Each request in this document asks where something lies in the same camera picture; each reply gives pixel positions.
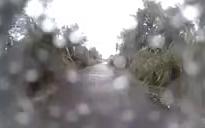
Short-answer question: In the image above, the belt of bushes and trees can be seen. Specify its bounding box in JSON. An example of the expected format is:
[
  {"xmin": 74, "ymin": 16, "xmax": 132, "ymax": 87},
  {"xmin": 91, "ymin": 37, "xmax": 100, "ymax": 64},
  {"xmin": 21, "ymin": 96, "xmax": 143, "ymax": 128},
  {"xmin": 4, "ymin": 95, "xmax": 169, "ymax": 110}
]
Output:
[{"xmin": 108, "ymin": 0, "xmax": 205, "ymax": 128}]

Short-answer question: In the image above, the green tussock grass bush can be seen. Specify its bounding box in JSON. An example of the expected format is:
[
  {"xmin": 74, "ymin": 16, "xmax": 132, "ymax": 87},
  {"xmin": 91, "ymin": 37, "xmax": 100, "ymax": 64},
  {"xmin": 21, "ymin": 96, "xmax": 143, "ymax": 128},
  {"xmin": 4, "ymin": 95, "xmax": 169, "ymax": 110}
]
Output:
[{"xmin": 129, "ymin": 46, "xmax": 184, "ymax": 88}]

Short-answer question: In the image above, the belt of bushes and grasses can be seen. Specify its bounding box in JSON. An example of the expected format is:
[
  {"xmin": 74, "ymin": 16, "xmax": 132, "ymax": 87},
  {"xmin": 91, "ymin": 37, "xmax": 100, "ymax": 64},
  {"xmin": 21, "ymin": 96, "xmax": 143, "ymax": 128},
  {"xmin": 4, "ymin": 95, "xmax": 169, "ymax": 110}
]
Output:
[{"xmin": 0, "ymin": 0, "xmax": 105, "ymax": 128}]

